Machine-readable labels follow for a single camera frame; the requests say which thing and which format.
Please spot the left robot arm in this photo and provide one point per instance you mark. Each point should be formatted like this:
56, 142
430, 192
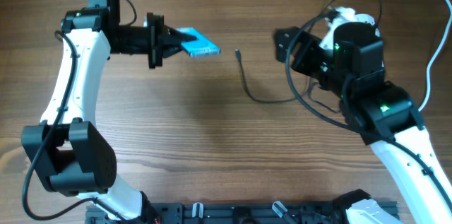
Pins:
66, 151

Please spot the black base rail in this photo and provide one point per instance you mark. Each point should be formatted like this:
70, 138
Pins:
307, 212

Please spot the white power strip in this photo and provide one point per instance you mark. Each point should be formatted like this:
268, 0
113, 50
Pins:
363, 19

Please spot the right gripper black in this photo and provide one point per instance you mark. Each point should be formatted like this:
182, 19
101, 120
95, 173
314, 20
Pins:
304, 53

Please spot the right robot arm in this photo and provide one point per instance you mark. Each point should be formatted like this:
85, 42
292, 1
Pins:
382, 113

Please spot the teal screen smartphone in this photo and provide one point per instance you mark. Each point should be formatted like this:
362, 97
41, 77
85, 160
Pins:
200, 47

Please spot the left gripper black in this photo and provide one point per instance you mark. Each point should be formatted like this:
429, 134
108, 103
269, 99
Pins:
155, 40

